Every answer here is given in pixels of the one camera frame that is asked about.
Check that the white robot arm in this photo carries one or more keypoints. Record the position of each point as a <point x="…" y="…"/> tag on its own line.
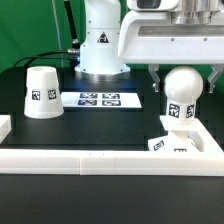
<point x="99" y="53"/>

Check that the white marker sheet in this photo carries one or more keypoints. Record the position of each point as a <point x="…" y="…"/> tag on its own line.
<point x="100" y="100"/>

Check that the white lamp base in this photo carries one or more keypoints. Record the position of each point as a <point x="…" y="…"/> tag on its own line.
<point x="177" y="138"/>

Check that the white fence wall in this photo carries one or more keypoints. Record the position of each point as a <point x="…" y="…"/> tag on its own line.
<point x="208" y="161"/>

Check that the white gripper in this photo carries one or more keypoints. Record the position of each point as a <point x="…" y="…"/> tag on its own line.
<point x="174" y="32"/>

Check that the white lamp bulb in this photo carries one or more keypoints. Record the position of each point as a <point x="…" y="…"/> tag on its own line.
<point x="183" y="86"/>

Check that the white lamp shade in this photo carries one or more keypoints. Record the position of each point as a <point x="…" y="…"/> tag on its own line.
<point x="43" y="99"/>

